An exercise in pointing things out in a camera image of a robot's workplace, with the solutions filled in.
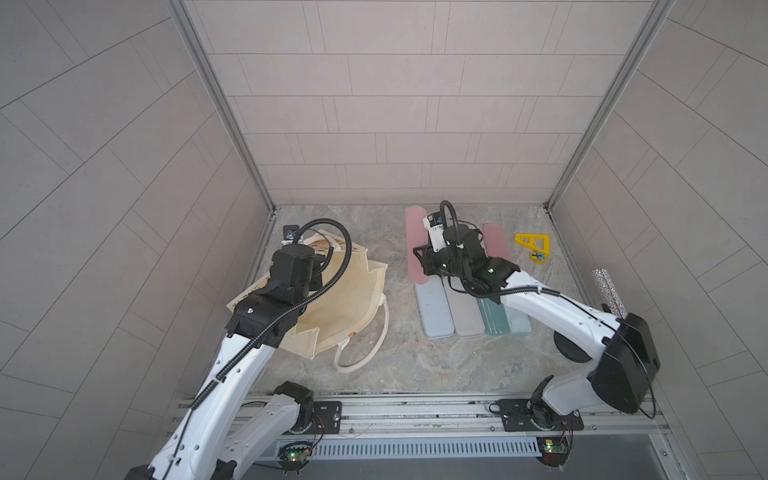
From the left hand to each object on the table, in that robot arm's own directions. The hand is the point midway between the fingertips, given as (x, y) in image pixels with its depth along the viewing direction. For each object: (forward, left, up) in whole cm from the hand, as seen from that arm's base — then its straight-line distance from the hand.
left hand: (310, 256), depth 71 cm
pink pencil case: (+24, -56, -23) cm, 65 cm away
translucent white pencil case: (-2, -41, -22) cm, 47 cm away
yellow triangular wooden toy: (+23, -72, -24) cm, 79 cm away
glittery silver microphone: (-7, -71, -3) cm, 72 cm away
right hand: (+6, -26, -5) cm, 27 cm away
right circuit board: (-36, -58, -26) cm, 73 cm away
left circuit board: (-37, +1, -23) cm, 43 cm away
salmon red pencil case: (+6, -26, +1) cm, 26 cm away
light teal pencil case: (-4, -50, -23) cm, 55 cm away
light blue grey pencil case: (-1, -32, -23) cm, 40 cm away
